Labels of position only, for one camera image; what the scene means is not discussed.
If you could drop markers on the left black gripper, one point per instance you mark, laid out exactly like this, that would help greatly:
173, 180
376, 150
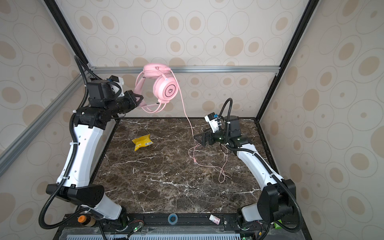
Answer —
131, 95

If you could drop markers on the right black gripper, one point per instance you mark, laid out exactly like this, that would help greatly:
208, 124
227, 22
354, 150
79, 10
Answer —
210, 134

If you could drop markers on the pink cat-ear headphones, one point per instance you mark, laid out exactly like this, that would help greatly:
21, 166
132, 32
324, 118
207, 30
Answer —
165, 87

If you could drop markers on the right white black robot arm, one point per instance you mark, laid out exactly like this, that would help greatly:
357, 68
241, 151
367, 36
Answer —
277, 203

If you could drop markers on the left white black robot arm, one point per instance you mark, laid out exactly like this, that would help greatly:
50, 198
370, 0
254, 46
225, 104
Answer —
103, 101

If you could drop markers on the yellow snack packet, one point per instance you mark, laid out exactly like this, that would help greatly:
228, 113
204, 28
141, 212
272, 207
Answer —
143, 141

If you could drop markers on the blue tape roll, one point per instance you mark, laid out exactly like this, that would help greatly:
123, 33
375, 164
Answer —
173, 219

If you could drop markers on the small white pink box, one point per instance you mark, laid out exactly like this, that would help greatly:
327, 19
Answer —
216, 220

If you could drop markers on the green packet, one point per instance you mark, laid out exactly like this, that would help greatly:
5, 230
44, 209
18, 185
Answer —
277, 225

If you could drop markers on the orange-capped brown bottle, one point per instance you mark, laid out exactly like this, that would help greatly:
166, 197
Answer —
86, 220

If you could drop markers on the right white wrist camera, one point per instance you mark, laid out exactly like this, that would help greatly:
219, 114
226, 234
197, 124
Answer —
214, 121

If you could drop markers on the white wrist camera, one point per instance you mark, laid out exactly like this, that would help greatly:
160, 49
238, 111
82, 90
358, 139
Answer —
214, 121
116, 85

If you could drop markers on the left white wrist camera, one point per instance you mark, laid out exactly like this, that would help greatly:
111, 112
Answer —
116, 85

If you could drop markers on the back aluminium rail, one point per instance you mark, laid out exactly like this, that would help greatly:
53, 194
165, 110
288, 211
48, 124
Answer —
192, 69

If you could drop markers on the aluminium rail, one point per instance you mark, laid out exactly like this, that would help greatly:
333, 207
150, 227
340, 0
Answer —
192, 69
29, 134

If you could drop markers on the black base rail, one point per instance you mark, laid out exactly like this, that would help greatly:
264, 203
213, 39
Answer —
188, 227

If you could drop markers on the left black frame post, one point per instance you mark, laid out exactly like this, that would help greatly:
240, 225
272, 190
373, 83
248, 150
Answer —
80, 58

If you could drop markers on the black frame post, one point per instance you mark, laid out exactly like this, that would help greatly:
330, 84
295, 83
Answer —
80, 58
302, 25

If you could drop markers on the left aluminium rail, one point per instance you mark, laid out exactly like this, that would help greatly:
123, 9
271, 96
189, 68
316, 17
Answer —
29, 134

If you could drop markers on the right black frame post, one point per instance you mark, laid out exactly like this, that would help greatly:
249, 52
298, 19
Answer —
302, 25

